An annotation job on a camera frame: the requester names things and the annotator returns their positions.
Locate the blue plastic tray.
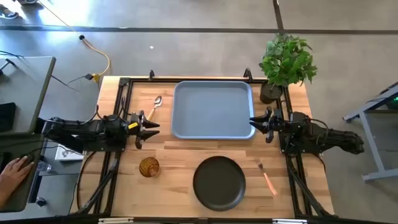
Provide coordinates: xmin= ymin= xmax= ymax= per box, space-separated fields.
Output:
xmin=170 ymin=80 xmax=256 ymax=140

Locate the clear water bottle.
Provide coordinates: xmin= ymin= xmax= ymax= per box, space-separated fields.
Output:
xmin=37 ymin=161 xmax=52 ymax=174

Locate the amber glass cup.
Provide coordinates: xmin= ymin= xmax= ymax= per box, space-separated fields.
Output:
xmin=139 ymin=156 xmax=160 ymax=178

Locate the spoon with wooden handle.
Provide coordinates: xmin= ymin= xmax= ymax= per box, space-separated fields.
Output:
xmin=146 ymin=95 xmax=163 ymax=121

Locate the silver metal bracket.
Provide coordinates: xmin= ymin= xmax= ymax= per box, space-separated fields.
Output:
xmin=272 ymin=218 xmax=308 ymax=224
xmin=98 ymin=217 xmax=134 ymax=224

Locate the fork with orange handle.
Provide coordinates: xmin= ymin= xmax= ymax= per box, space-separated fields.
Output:
xmin=257 ymin=162 xmax=279 ymax=197

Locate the black aluminium table frame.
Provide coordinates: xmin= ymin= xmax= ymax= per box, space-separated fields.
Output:
xmin=70 ymin=76 xmax=335 ymax=218

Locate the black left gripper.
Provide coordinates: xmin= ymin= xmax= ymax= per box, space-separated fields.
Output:
xmin=126 ymin=110 xmax=160 ymax=151

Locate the person's hand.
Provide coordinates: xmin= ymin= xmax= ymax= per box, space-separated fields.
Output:
xmin=0 ymin=155 xmax=35 ymax=208

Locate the yellow floor cable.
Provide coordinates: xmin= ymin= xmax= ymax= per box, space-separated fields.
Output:
xmin=37 ymin=0 xmax=111 ymax=83

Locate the dark desk surface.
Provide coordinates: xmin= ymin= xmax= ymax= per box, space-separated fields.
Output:
xmin=0 ymin=133 xmax=46 ymax=213

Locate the black round plate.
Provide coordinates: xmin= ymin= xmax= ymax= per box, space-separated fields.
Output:
xmin=192 ymin=155 xmax=247 ymax=212

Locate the grey desk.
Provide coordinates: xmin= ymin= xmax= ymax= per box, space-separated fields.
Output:
xmin=0 ymin=55 xmax=57 ymax=135

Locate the green leafy plant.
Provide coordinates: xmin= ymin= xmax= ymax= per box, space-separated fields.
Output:
xmin=258 ymin=33 xmax=318 ymax=88

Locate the black plant pot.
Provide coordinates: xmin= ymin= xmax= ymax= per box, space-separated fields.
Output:
xmin=259 ymin=80 xmax=284 ymax=105

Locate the black flat desk object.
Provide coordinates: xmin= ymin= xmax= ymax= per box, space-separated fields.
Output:
xmin=0 ymin=102 xmax=16 ymax=133

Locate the white printed booklet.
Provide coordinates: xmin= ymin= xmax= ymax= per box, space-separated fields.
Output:
xmin=55 ymin=144 xmax=85 ymax=162

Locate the grey metal table frame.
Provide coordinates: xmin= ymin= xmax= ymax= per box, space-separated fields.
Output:
xmin=343 ymin=82 xmax=398 ymax=182

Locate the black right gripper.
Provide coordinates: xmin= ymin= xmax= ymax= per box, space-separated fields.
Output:
xmin=249 ymin=106 xmax=284 ymax=144

